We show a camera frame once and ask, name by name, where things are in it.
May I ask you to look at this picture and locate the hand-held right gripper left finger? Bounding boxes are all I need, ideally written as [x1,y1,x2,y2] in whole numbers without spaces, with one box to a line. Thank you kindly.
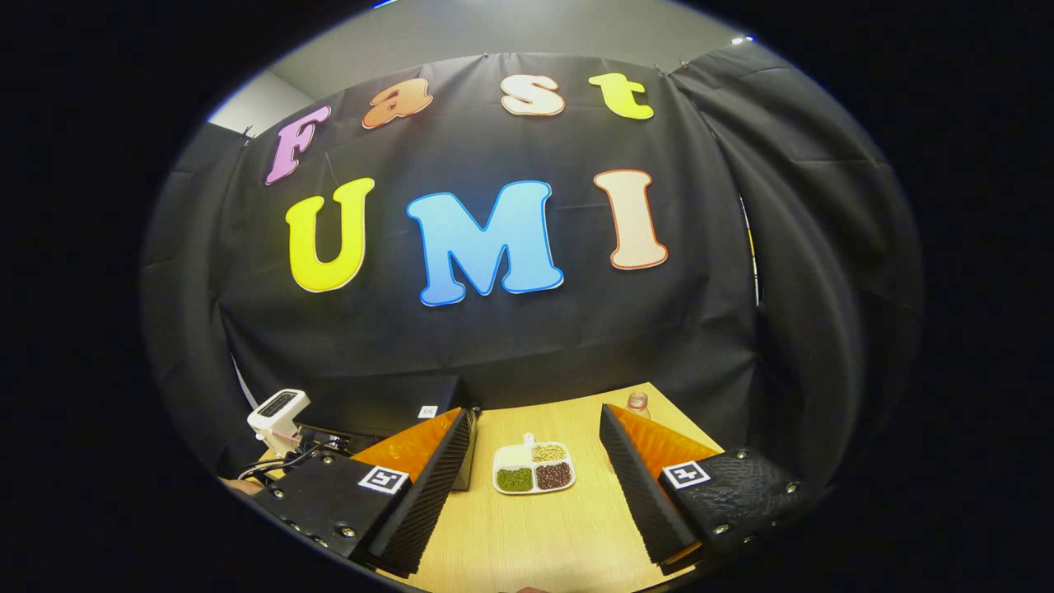
[251,406,480,577]

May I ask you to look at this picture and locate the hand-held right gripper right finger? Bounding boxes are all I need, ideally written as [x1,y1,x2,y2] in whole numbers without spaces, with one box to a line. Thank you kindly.
[599,402,806,577]

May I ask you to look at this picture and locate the black electric oven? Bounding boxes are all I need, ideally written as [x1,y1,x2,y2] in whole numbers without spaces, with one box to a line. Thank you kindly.
[296,375,480,493]

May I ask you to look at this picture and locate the white divided dish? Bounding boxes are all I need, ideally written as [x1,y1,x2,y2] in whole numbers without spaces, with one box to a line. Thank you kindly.
[492,433,576,496]

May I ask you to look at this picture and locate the black backdrop cloth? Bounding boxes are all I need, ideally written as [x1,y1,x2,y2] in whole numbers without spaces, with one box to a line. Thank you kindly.
[138,41,925,479]

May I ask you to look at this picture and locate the white countertop appliance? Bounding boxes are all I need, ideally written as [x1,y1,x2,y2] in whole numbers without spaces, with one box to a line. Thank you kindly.
[247,389,312,459]

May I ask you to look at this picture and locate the black cable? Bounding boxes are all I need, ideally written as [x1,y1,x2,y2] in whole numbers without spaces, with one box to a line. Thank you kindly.
[237,439,351,483]

